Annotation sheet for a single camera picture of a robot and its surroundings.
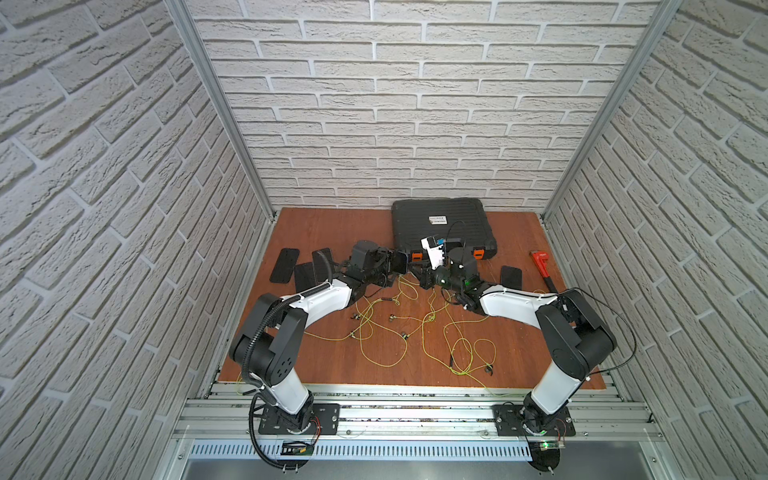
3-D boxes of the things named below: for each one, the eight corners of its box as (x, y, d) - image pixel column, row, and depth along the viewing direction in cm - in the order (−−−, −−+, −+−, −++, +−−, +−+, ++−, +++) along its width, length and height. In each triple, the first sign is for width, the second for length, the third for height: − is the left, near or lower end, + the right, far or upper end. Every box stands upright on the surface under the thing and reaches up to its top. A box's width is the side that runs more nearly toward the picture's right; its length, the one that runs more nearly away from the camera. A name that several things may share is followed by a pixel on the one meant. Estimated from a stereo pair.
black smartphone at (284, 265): (272, 282, 103) (269, 278, 101) (281, 252, 111) (279, 248, 109) (292, 282, 103) (290, 278, 101) (299, 252, 111) (298, 248, 109)
